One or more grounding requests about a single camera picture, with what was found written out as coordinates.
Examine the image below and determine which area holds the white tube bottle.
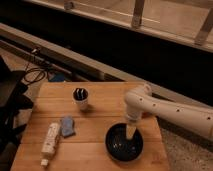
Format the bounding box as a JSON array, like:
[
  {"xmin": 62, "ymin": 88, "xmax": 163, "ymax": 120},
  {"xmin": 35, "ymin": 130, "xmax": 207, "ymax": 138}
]
[{"xmin": 41, "ymin": 122, "xmax": 60, "ymax": 167}]

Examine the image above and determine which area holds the black office chair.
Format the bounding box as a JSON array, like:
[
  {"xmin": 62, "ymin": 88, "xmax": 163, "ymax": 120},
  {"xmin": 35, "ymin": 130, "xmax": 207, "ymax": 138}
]
[{"xmin": 0, "ymin": 55, "xmax": 33, "ymax": 171}]

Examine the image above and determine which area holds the white cup with dark interior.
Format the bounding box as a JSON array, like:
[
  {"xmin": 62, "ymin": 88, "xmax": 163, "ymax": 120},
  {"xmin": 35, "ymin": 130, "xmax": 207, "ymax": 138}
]
[{"xmin": 73, "ymin": 88, "xmax": 88, "ymax": 111}]

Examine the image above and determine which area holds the black ceramic bowl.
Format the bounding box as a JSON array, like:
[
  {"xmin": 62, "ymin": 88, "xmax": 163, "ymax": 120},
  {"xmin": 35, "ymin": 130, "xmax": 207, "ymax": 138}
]
[{"xmin": 105, "ymin": 123, "xmax": 143, "ymax": 162}]

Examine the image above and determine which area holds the wooden railing frame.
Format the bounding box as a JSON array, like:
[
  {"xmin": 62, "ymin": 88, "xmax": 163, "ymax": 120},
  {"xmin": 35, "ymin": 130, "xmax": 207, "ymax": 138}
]
[{"xmin": 25, "ymin": 0, "xmax": 213, "ymax": 53}]

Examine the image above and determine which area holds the blue box on floor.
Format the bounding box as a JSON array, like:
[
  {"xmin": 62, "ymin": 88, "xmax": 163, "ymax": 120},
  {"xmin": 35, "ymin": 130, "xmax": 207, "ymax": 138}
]
[{"xmin": 50, "ymin": 74, "xmax": 65, "ymax": 82}]

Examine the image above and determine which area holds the black coiled cable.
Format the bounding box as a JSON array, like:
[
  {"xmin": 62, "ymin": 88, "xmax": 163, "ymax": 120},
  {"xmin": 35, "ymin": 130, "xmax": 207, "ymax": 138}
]
[{"xmin": 22, "ymin": 46, "xmax": 54, "ymax": 86}]

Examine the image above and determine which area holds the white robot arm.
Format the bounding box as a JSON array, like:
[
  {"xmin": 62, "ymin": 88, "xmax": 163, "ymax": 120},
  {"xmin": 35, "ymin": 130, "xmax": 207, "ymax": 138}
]
[{"xmin": 124, "ymin": 84, "xmax": 213, "ymax": 141}]

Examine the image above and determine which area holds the blue folded cloth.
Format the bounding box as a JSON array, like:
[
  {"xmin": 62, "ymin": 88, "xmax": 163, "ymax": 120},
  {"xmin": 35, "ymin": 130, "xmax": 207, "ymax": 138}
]
[{"xmin": 61, "ymin": 116, "xmax": 75, "ymax": 138}]

